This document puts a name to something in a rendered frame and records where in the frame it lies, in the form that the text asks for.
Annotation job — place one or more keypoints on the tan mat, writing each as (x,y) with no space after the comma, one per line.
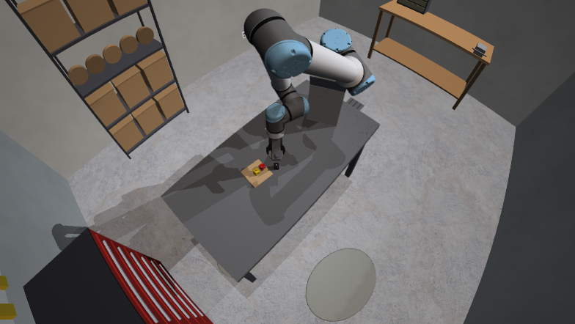
(252,178)

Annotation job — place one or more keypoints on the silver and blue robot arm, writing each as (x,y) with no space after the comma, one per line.
(287,54)

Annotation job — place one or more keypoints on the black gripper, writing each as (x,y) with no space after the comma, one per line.
(268,148)

